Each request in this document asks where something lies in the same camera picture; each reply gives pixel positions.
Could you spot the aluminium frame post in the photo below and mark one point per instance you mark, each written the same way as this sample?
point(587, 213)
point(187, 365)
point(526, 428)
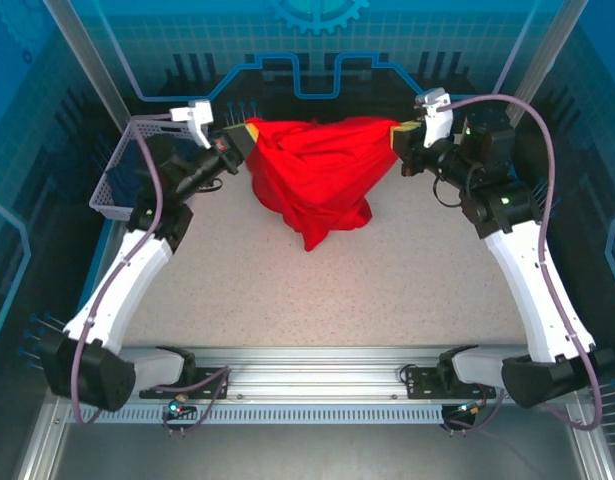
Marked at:
point(534, 75)
point(97, 75)

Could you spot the grey metal lower panel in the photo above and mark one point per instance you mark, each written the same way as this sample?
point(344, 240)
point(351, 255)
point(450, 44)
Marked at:
point(312, 455)

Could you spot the aluminium mounting rail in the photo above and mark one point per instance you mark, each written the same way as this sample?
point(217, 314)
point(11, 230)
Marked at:
point(312, 370)

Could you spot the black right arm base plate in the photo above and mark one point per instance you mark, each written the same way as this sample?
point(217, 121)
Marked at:
point(422, 385)

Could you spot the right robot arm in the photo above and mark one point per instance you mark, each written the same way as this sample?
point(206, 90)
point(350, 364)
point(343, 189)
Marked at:
point(527, 280)

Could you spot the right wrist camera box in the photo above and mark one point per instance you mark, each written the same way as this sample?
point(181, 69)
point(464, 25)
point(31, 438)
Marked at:
point(434, 120)

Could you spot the blue table edge strip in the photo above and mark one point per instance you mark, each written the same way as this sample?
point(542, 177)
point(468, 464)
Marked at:
point(93, 277)

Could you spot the small LED connector board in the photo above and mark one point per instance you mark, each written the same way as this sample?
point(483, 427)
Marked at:
point(176, 407)
point(469, 407)

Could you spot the lavender plastic basket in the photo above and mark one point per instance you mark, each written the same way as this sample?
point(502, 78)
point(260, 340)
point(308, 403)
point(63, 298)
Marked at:
point(112, 210)

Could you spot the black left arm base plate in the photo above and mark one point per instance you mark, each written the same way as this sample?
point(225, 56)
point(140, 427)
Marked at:
point(212, 382)

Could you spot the aluminium frame side rail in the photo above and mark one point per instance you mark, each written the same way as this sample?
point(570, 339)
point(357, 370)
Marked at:
point(597, 467)
point(37, 467)

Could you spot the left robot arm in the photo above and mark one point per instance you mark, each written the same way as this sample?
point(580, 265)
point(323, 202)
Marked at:
point(132, 280)

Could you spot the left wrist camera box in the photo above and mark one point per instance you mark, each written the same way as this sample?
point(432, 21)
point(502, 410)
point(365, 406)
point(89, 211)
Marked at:
point(194, 112)

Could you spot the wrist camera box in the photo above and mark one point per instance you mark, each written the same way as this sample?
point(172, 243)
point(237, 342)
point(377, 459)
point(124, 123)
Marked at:
point(434, 120)
point(194, 112)

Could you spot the red t-shirt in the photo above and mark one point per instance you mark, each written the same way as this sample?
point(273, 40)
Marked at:
point(317, 175)

